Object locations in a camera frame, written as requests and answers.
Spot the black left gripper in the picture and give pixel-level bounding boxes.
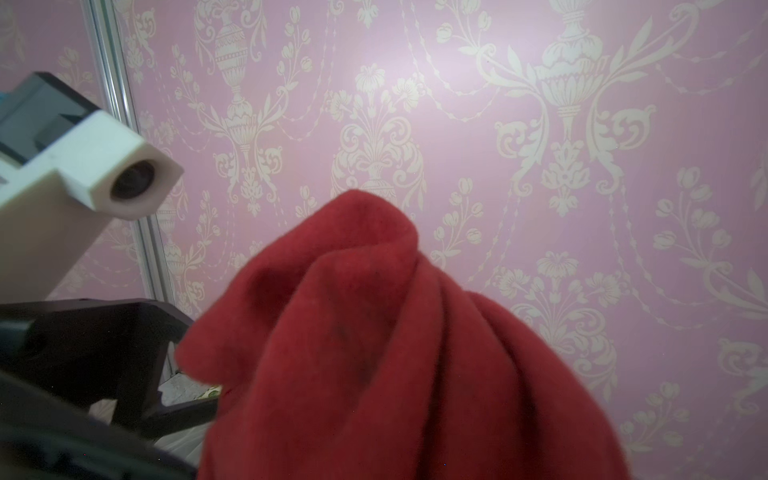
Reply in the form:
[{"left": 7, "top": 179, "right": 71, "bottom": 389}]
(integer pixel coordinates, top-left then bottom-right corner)
[{"left": 1, "top": 299, "right": 217, "bottom": 479}]

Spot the red fleece cloth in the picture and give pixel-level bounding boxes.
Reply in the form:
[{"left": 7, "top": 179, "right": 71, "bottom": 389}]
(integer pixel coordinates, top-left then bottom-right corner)
[{"left": 176, "top": 190, "right": 630, "bottom": 479}]

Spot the aluminium left corner post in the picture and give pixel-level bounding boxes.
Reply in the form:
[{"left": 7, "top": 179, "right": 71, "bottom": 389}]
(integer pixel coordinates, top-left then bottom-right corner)
[{"left": 82, "top": 0, "right": 175, "bottom": 304}]

